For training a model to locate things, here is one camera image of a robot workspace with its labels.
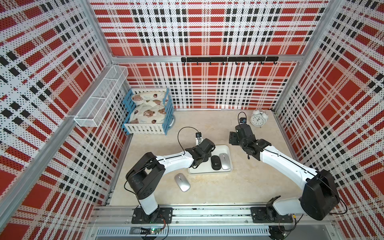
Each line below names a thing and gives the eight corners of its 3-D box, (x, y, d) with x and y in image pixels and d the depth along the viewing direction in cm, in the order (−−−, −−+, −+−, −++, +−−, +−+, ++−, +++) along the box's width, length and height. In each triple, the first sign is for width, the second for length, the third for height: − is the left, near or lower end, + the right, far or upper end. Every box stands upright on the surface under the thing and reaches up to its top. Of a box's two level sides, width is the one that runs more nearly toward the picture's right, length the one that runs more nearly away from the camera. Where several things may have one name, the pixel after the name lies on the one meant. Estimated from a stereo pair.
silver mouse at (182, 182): (183, 194, 83) (182, 193, 81) (173, 178, 89) (172, 176, 87) (191, 187, 85) (191, 186, 83) (181, 172, 91) (181, 171, 89)
